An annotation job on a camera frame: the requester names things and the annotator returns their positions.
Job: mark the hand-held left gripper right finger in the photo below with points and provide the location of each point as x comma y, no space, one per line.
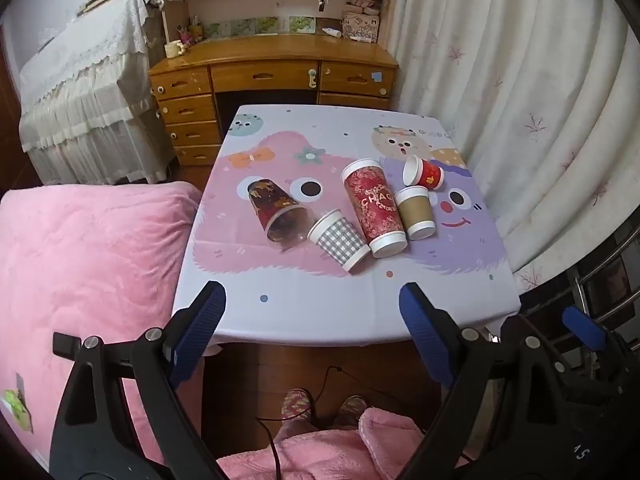
426,332

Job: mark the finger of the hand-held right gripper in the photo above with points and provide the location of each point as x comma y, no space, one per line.
584,327

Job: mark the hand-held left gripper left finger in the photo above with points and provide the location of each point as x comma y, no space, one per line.
199,332

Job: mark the brown sleeved white cup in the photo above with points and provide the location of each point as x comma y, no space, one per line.
415,212

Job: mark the grey checked paper cup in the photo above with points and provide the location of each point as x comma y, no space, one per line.
340,245

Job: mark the tall red patterned cup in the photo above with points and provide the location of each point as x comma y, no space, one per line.
372,205

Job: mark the dark patterned clear cup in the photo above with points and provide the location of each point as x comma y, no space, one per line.
270,200

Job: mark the small red paper cup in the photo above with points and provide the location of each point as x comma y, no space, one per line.
429,174

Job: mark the cartoon printed tablecloth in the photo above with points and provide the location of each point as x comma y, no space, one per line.
300,300

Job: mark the patterned slipper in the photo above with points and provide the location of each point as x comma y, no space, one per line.
351,410
297,402

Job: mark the pink fluffy blanket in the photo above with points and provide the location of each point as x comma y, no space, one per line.
90,260

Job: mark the pink fluffy robe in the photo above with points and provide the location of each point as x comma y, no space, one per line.
350,455

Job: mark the green patterned tag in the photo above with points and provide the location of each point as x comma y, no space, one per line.
17,405

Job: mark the white floral curtain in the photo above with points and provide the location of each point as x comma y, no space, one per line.
525,85

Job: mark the white lace cover cloth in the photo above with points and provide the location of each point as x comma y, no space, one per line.
85,85

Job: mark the white drawer hook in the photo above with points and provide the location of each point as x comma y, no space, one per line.
312,79

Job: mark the cream mug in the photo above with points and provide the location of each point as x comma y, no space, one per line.
172,50

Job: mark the wooden desk with hutch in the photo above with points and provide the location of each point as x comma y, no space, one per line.
280,52

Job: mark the green picture card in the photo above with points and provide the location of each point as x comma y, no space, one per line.
301,23
212,29
266,23
240,26

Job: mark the wooden lettered box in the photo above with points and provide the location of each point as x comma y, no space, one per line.
360,26

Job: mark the white tube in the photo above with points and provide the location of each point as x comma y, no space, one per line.
331,32

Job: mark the metal tube frame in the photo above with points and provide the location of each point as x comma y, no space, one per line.
580,287

